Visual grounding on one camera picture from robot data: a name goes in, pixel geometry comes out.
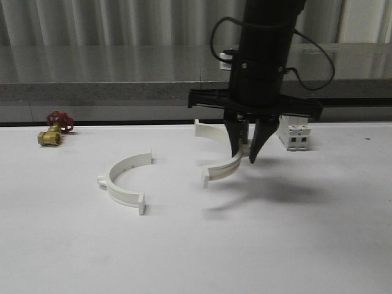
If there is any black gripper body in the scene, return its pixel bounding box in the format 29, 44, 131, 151
187, 50, 323, 120

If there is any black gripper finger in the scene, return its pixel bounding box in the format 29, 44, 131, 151
224, 111, 248, 157
249, 116, 279, 164

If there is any white half pipe clamp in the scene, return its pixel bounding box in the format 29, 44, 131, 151
194, 119, 251, 189
97, 148, 152, 215

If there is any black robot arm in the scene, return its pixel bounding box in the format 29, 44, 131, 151
188, 1, 323, 162

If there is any grey stone ledge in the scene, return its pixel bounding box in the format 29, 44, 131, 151
1, 43, 391, 124

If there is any white circuit breaker red switch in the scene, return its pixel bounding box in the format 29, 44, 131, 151
277, 115, 311, 151

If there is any black cable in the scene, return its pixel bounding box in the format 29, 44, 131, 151
209, 17, 336, 91

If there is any brass valve with red handle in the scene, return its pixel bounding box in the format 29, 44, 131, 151
37, 111, 74, 146

